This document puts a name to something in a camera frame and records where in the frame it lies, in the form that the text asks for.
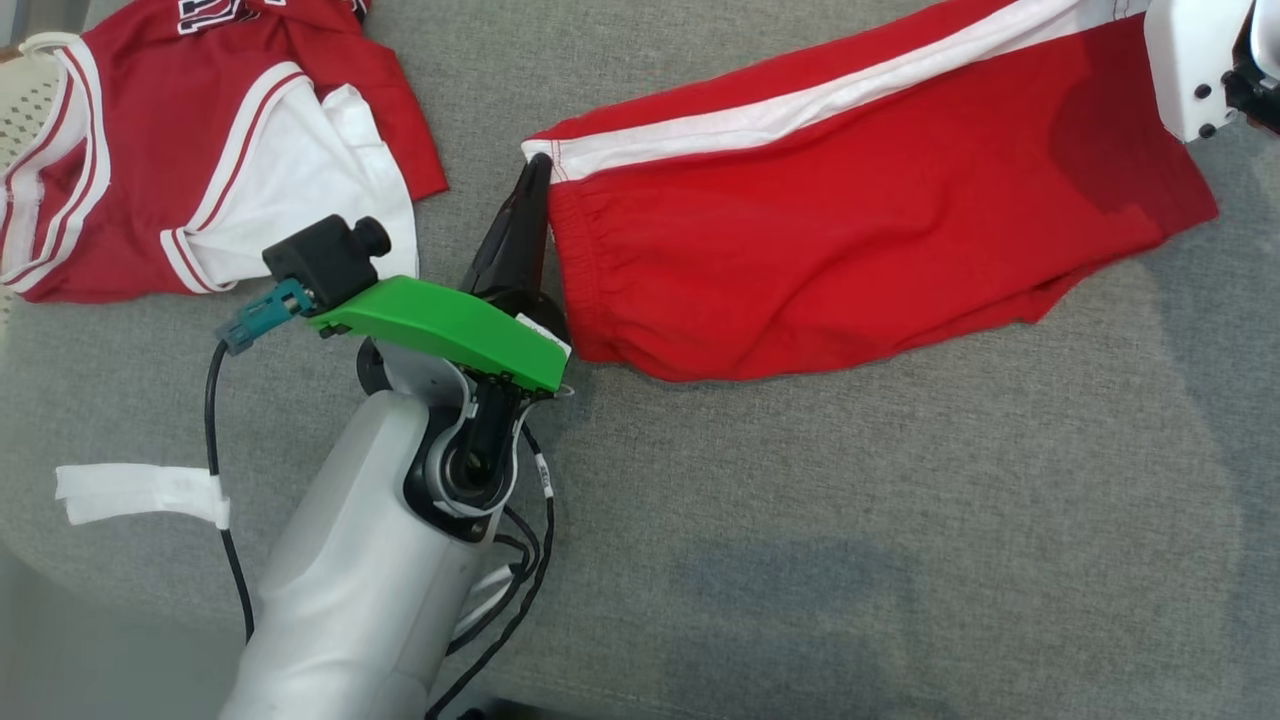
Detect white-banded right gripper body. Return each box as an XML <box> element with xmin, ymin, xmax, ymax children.
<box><xmin>1143</xmin><ymin>0</ymin><xmax>1253</xmax><ymax>144</ymax></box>

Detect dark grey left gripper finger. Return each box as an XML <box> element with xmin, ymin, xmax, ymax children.
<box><xmin>462</xmin><ymin>153</ymin><xmax>538</xmax><ymax>300</ymax></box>
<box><xmin>519</xmin><ymin>155</ymin><xmax>554</xmax><ymax>297</ymax></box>

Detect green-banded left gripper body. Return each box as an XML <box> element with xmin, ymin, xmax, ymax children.
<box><xmin>308</xmin><ymin>276</ymin><xmax>574</xmax><ymax>394</ymax></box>

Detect red shorts with white stripe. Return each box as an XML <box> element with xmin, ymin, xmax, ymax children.
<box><xmin>521</xmin><ymin>0</ymin><xmax>1220</xmax><ymax>384</ymax></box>

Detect red basketball jersey white sleeves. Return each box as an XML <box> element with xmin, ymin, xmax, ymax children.
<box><xmin>0</xmin><ymin>0</ymin><xmax>450</xmax><ymax>305</ymax></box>

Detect white tape tag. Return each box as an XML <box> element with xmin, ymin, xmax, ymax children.
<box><xmin>54</xmin><ymin>462</ymin><xmax>232</xmax><ymax>530</ymax></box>

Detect thin black cable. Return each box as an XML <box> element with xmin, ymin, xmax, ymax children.
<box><xmin>445</xmin><ymin>505</ymin><xmax>542</xmax><ymax>657</ymax></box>
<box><xmin>425</xmin><ymin>424</ymin><xmax>558</xmax><ymax>720</ymax></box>

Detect black cable with teal plug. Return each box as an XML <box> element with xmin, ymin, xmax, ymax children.
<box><xmin>204</xmin><ymin>279</ymin><xmax>317</xmax><ymax>643</ymax></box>

